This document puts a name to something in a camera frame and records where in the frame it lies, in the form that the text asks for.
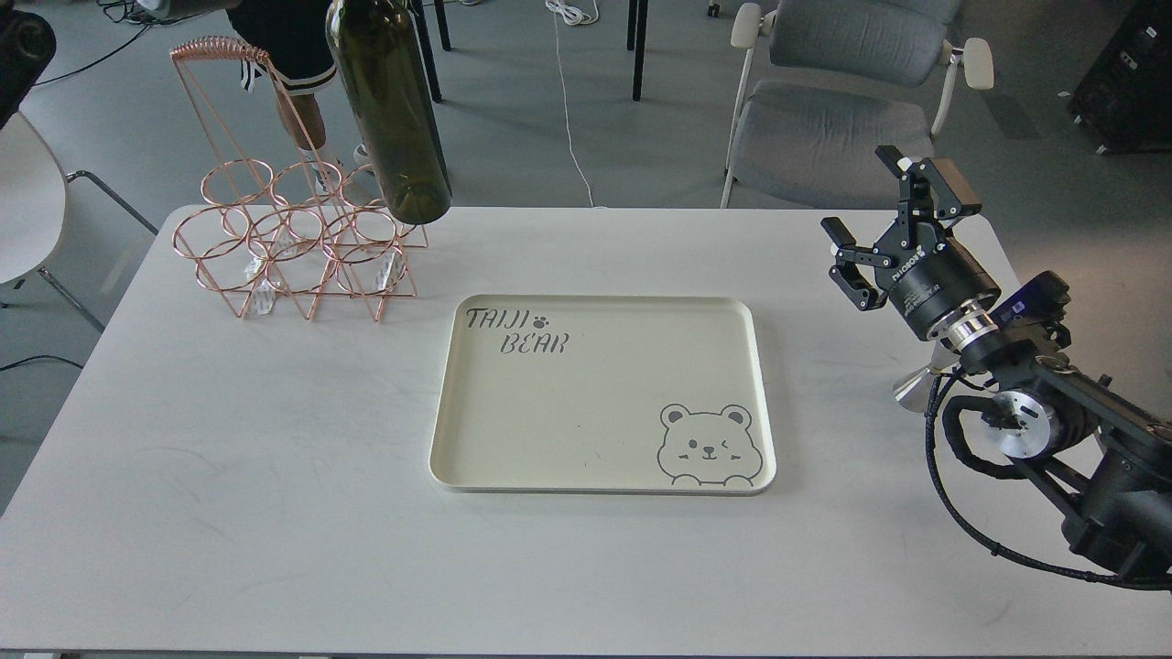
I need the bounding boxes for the black table legs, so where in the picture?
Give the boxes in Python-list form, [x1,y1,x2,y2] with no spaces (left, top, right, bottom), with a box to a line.
[407,0,650,104]

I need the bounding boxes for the white round chair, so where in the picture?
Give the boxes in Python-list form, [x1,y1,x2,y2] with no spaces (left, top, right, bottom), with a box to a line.
[1,113,158,333]

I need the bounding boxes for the white floor cable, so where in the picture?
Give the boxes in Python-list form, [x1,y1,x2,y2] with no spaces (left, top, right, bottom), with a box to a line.
[546,0,602,209]

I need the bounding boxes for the dark green wine bottle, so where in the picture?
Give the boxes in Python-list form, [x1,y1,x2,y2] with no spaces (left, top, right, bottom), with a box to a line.
[326,1,451,225]

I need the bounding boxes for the black floor cables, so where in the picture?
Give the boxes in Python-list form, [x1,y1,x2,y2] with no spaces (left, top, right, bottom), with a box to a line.
[27,0,230,88]

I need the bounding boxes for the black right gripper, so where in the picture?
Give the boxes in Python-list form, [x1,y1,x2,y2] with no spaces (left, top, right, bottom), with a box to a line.
[820,145,1001,340]

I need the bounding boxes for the person in black shorts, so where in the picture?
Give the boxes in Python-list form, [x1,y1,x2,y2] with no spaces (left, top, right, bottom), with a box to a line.
[225,1,338,163]

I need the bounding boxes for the grey office chair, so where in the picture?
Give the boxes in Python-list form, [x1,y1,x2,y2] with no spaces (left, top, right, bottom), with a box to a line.
[720,1,995,210]

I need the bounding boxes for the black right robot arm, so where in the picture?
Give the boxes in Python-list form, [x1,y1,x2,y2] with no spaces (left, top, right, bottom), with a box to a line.
[822,147,1171,591]

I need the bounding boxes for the copper wire wine rack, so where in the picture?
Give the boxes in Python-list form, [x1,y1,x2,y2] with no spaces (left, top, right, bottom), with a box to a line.
[170,35,429,321]

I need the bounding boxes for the cream bear serving tray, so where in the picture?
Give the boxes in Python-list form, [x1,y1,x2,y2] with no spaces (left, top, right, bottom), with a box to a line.
[429,295,777,495]

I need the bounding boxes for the black equipment case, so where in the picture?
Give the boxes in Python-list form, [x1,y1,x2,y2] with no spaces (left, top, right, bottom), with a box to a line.
[1068,1,1171,155]

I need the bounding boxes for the steel double jigger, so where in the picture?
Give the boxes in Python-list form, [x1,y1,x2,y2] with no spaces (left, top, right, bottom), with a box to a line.
[893,364,950,416]

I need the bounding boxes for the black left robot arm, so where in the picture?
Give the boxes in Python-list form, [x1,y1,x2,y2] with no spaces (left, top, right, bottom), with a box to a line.
[1,1,56,129]

